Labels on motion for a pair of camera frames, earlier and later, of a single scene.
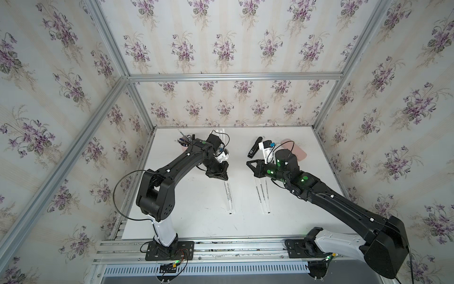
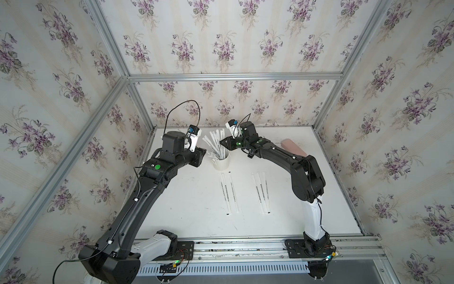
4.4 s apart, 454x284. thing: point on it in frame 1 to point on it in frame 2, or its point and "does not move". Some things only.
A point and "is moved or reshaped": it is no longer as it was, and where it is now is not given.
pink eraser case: (287, 144) does not move
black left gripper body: (217, 170) to (194, 158)
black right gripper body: (261, 170) to (237, 142)
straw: (231, 197) is moved or reshaped
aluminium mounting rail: (212, 250) does not move
